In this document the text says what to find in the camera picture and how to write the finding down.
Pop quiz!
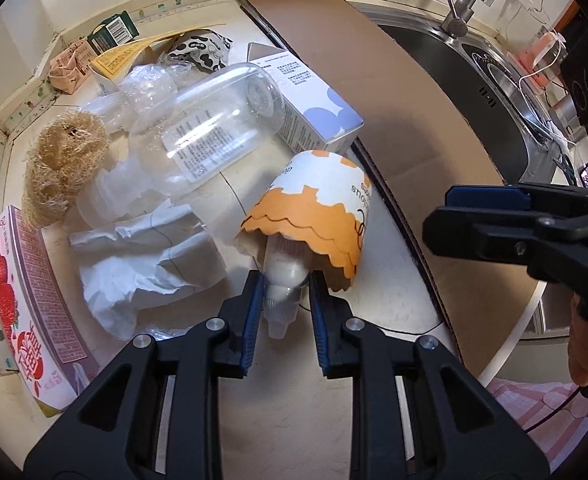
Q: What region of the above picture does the dark green carton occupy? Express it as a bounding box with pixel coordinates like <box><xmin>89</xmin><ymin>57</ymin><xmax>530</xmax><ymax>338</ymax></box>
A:
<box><xmin>86</xmin><ymin>12</ymin><xmax>140</xmax><ymax>56</ymax></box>

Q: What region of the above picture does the crumpled clear plastic wrap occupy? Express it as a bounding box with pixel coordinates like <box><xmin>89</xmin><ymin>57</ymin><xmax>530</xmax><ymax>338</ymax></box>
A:
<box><xmin>81</xmin><ymin>62</ymin><xmax>179</xmax><ymax>134</ymax></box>

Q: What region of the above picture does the white and blue carton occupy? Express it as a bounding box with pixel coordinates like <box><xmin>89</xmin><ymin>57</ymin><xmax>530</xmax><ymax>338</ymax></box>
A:
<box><xmin>246</xmin><ymin>42</ymin><xmax>365</xmax><ymax>154</ymax></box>

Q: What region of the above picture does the brown cardboard sheet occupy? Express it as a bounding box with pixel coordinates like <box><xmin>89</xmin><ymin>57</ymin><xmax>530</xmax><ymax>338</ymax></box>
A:
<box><xmin>236</xmin><ymin>0</ymin><xmax>549</xmax><ymax>386</ymax></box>

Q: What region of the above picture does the yellow label carton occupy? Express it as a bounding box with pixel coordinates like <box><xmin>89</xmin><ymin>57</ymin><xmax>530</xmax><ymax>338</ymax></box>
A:
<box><xmin>90</xmin><ymin>34</ymin><xmax>187</xmax><ymax>97</ymax></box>

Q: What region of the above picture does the red strawberry print box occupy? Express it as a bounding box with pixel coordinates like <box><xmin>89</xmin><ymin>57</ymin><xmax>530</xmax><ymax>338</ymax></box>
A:
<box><xmin>0</xmin><ymin>205</ymin><xmax>101</xmax><ymax>412</ymax></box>

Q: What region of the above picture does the tan loofah sponge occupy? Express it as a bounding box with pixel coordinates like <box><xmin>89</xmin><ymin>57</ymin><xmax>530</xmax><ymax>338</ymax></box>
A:
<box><xmin>21</xmin><ymin>110</ymin><xmax>111</xmax><ymax>229</ymax></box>

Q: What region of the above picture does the black and white spotted packet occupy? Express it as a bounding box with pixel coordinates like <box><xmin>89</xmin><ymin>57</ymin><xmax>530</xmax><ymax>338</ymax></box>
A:
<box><xmin>166</xmin><ymin>30</ymin><xmax>233</xmax><ymax>74</ymax></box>

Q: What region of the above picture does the pink brown carton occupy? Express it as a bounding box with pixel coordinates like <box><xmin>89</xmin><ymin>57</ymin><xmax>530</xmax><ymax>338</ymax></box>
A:
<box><xmin>49</xmin><ymin>42</ymin><xmax>98</xmax><ymax>95</ymax></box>

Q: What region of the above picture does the stainless steel sink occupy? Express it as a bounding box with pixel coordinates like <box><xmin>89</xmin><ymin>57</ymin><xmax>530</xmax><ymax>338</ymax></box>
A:
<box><xmin>354</xmin><ymin>2</ymin><xmax>588</xmax><ymax>188</ymax></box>

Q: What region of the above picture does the large clear plastic bottle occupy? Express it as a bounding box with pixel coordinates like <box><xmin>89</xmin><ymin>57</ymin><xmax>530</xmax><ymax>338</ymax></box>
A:
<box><xmin>76</xmin><ymin>62</ymin><xmax>289</xmax><ymax>226</ymax></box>

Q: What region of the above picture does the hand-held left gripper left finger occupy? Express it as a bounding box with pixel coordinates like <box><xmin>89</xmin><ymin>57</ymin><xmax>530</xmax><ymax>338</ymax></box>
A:
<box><xmin>24</xmin><ymin>270</ymin><xmax>267</xmax><ymax>480</ymax></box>

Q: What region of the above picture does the orange and white paper cup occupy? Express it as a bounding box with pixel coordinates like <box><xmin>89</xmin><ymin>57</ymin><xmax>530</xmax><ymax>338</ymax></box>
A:
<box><xmin>236</xmin><ymin>150</ymin><xmax>375</xmax><ymax>293</ymax></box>

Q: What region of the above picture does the pink plastic holder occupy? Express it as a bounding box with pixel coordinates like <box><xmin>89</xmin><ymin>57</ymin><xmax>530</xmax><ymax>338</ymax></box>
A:
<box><xmin>518</xmin><ymin>30</ymin><xmax>568</xmax><ymax>87</ymax></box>

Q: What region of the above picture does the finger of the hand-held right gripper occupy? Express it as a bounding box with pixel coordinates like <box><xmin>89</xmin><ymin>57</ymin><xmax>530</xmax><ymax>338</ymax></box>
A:
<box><xmin>445</xmin><ymin>181</ymin><xmax>588</xmax><ymax>214</ymax></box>
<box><xmin>422</xmin><ymin>206</ymin><xmax>543</xmax><ymax>267</ymax></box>

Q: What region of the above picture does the crumpled white paper bag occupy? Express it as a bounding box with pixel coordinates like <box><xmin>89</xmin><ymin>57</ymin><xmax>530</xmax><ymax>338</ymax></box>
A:
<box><xmin>69</xmin><ymin>199</ymin><xmax>227</xmax><ymax>342</ymax></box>

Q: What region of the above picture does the pink checkered clothing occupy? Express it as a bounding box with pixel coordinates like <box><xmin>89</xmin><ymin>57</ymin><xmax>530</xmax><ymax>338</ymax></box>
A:
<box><xmin>488</xmin><ymin>377</ymin><xmax>588</xmax><ymax>467</ymax></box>

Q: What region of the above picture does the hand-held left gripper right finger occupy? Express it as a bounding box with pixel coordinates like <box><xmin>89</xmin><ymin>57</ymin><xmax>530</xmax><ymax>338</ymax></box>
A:
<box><xmin>308</xmin><ymin>271</ymin><xmax>552</xmax><ymax>480</ymax></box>

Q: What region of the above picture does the small white plastic bottle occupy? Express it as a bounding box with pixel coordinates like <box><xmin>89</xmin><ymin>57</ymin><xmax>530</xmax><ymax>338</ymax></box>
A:
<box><xmin>263</xmin><ymin>235</ymin><xmax>311</xmax><ymax>343</ymax></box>

